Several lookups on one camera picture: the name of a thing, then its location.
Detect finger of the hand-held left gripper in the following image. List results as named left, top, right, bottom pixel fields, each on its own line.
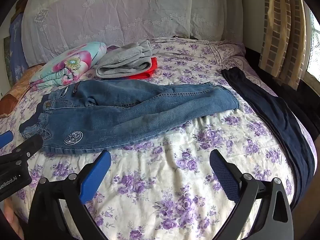
left=0, top=134, right=44, bottom=165
left=0, top=131, right=13, bottom=148

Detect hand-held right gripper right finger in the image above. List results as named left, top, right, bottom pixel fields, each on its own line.
left=209, top=149, right=294, bottom=240

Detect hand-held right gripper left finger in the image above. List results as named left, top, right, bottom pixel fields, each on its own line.
left=29, top=150, right=112, bottom=240

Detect blue denim pants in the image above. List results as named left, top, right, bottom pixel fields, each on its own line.
left=19, top=81, right=240, bottom=155

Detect dark navy pants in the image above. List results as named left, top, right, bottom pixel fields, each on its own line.
left=221, top=67, right=316, bottom=205

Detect grey folded pants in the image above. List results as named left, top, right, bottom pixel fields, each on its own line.
left=95, top=40, right=153, bottom=78

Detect orange-brown cloth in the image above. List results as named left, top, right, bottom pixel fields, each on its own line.
left=0, top=64, right=45, bottom=118

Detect purple floral bed sheet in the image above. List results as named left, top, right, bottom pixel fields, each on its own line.
left=0, top=39, right=318, bottom=240

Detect blue patterned pillow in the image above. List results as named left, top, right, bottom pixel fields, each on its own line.
left=9, top=12, right=29, bottom=80

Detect floral folded blanket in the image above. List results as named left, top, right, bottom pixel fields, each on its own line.
left=29, top=42, right=108, bottom=90

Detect red folded garment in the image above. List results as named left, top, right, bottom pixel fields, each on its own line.
left=122, top=57, right=158, bottom=79

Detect window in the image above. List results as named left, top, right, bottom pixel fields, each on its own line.
left=306, top=5, right=320, bottom=78

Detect yellow checked curtain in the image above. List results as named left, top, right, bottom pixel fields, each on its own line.
left=259, top=0, right=308, bottom=90

